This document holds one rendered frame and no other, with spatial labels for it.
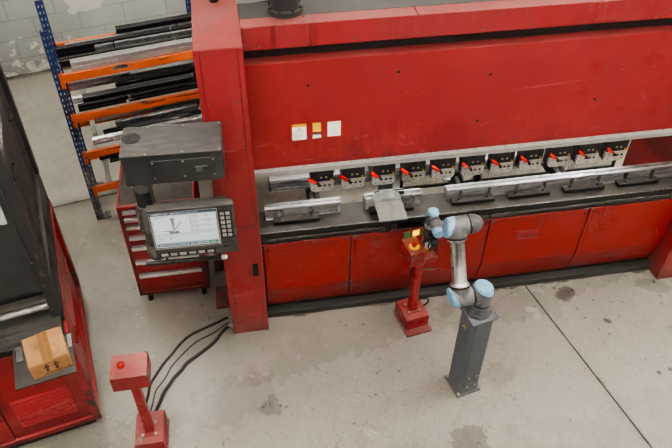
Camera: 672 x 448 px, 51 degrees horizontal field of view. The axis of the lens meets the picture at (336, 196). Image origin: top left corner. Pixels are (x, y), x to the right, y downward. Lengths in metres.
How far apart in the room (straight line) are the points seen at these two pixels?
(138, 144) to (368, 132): 1.42
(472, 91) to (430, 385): 1.98
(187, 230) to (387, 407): 1.84
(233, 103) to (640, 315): 3.43
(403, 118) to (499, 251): 1.41
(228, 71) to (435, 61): 1.20
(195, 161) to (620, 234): 3.27
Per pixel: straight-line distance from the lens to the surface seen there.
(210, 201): 3.72
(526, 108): 4.51
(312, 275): 4.89
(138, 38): 5.51
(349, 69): 3.98
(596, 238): 5.46
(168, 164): 3.55
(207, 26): 3.79
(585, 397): 5.09
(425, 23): 3.92
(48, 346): 3.94
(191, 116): 5.83
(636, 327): 5.59
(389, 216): 4.47
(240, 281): 4.70
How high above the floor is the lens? 4.08
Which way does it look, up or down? 42 degrees down
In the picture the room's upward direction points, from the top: 1 degrees clockwise
